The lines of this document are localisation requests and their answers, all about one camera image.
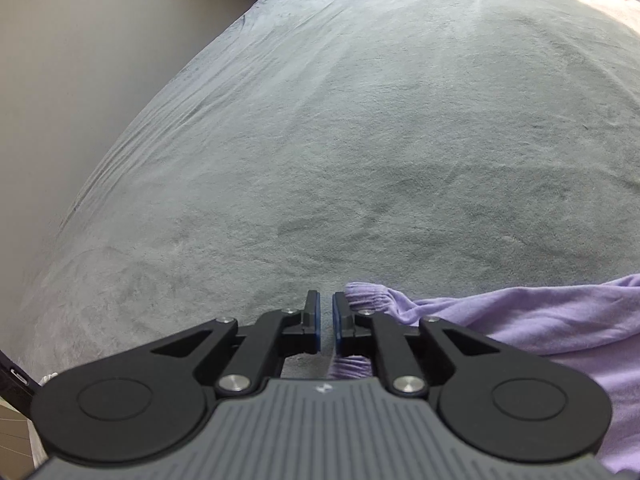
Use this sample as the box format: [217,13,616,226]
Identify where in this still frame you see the purple pants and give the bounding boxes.
[327,274,640,480]

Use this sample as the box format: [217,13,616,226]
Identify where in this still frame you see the black furniture edge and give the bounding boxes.
[0,350,46,411]

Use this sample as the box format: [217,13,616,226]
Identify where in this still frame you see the grey bed blanket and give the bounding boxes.
[0,0,640,401]

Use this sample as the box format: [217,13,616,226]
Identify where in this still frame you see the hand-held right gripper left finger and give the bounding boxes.
[150,289,322,396]

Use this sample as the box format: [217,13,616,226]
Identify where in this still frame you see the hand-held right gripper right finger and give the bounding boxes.
[331,291,493,396]

